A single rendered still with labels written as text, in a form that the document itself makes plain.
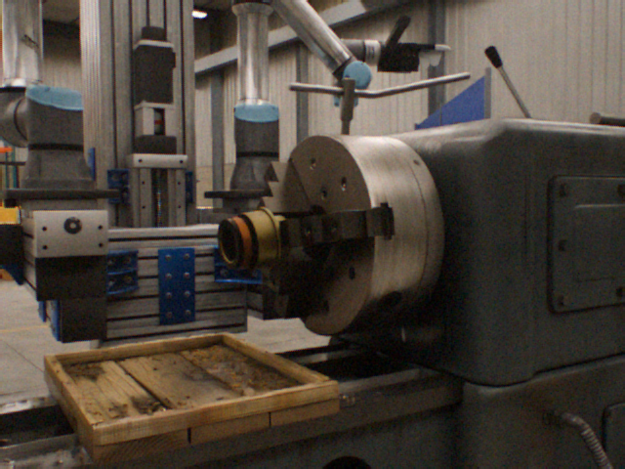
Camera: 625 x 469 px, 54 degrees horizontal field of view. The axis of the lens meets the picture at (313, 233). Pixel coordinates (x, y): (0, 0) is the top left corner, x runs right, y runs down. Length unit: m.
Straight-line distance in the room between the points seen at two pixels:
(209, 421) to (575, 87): 11.89
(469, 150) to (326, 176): 0.21
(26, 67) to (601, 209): 1.25
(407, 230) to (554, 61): 11.94
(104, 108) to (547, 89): 11.46
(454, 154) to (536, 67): 11.97
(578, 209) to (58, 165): 1.03
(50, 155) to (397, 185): 0.83
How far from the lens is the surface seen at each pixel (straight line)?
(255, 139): 1.59
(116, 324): 1.47
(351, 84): 0.97
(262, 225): 0.88
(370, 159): 0.88
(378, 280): 0.85
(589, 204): 1.08
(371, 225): 0.84
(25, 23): 1.63
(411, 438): 0.94
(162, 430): 0.71
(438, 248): 0.91
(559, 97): 12.59
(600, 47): 12.37
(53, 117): 1.46
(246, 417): 0.75
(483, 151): 0.91
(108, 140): 1.66
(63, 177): 1.43
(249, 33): 1.80
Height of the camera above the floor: 1.13
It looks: 3 degrees down
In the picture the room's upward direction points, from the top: straight up
